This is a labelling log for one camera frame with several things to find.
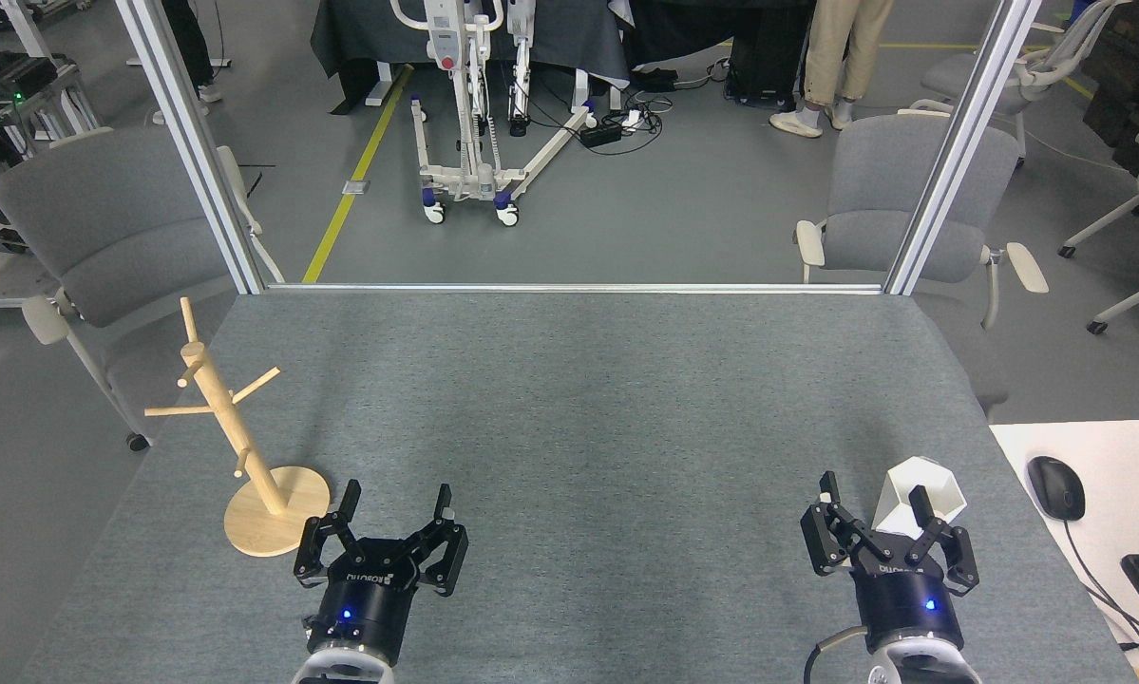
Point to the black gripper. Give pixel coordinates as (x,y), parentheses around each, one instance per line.
(906,598)
(365,608)

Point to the white hexagonal cup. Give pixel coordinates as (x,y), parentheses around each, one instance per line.
(897,508)

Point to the wooden cup rack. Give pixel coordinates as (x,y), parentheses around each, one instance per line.
(279,518)

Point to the black computer mouse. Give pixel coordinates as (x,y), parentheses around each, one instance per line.
(1055,486)

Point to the metal floor socket plate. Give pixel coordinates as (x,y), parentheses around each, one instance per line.
(355,187)

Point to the grey chair with beige armrests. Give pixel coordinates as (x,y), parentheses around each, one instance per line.
(882,180)
(104,218)

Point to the black power strip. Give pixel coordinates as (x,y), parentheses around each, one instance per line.
(601,134)

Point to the black case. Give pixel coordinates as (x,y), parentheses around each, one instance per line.
(768,66)

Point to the white stand on wheels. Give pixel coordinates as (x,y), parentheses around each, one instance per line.
(446,38)

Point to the dark stacked crates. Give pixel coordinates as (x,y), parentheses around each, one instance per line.
(1125,66)

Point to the dark grey table cloth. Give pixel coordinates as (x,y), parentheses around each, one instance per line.
(569,38)

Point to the metal equipment cart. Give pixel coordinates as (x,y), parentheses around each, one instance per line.
(28,76)

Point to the silver aluminium post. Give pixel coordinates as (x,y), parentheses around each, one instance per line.
(189,142)
(958,142)

